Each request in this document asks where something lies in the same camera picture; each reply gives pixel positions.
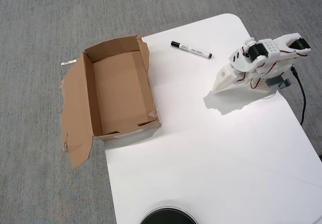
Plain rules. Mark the open brown cardboard box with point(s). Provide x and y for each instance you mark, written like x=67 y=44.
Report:
x=118 y=90

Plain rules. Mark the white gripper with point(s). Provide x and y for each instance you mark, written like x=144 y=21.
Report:
x=224 y=79

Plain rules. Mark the black and white marker pen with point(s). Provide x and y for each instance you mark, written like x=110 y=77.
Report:
x=191 y=49

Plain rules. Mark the black round disc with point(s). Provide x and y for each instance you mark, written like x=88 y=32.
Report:
x=167 y=215

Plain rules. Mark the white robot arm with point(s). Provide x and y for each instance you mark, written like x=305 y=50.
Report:
x=270 y=48

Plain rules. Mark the white paper label strip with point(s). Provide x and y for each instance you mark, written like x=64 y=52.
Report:
x=68 y=63

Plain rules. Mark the grey table clamp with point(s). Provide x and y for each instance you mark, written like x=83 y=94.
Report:
x=276 y=82

